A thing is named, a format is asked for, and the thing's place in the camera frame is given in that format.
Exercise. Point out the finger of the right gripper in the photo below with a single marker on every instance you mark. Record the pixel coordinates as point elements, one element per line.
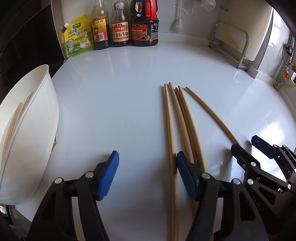
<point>284,157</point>
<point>253,170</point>

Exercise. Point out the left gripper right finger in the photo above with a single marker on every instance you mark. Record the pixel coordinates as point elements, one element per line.
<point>202,188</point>

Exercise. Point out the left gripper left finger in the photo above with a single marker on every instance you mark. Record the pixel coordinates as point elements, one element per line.
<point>92,187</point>

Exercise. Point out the wooden chopstick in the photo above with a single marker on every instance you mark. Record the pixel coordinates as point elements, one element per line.
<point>198,145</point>
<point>210,111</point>
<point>185,135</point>
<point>188,118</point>
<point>173,169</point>

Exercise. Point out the white plastic bin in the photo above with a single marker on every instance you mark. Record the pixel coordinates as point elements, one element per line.
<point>30,146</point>

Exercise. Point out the metal cutting board rack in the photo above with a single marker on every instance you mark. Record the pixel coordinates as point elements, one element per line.
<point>233,41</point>

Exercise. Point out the chopstick inside bin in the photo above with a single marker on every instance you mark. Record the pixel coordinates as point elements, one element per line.
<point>23,108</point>
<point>5,138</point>

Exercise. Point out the white cutting board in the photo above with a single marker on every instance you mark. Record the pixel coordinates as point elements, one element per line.
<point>253,16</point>

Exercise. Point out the yellow green refill pouch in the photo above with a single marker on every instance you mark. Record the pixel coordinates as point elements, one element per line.
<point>78,36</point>

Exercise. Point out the hanging white brush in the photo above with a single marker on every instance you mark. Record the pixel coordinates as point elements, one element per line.
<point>177,23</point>

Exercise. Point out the hanging beige towel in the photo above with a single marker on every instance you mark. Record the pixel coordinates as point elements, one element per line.
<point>208,5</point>

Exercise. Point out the yellow cap soy sauce bottle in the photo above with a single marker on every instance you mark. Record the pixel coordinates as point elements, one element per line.
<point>119,24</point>

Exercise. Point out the yellow cap vinegar bottle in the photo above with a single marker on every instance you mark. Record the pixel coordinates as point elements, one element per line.
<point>100,26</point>

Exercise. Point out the large red cap soy jug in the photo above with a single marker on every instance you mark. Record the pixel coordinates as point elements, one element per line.
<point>144,23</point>

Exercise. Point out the gas valve with hose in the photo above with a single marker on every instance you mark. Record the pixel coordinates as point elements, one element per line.
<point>285,75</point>

